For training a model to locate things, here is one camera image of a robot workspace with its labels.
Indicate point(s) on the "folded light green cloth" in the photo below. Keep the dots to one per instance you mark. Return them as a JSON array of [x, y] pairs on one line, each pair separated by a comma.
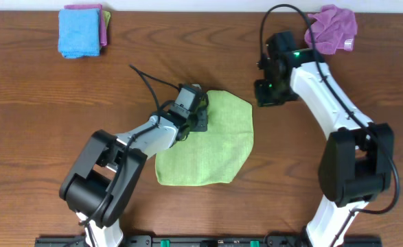
[[106, 17]]

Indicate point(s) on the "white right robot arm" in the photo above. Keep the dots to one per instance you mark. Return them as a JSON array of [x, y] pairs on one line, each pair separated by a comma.
[[356, 173]]

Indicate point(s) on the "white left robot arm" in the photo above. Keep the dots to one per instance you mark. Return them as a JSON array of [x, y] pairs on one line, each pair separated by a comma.
[[102, 179]]

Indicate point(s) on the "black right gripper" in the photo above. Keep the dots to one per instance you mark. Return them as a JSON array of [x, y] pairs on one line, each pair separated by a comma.
[[263, 99]]

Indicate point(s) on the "folded pink cloth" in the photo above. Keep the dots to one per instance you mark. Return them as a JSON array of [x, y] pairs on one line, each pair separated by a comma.
[[102, 29]]

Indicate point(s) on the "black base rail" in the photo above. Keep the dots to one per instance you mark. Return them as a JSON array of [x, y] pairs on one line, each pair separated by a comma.
[[148, 241]]

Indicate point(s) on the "folded blue cloth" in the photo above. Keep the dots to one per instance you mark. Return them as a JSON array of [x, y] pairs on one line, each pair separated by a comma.
[[79, 33]]

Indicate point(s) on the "green microfiber cloth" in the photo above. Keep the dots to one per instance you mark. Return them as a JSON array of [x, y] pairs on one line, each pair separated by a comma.
[[214, 156]]

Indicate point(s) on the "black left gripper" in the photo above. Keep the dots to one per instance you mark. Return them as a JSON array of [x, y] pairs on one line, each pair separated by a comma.
[[204, 114]]

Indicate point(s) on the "crumpled purple cloth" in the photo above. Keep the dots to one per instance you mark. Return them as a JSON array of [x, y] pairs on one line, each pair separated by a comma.
[[334, 28]]

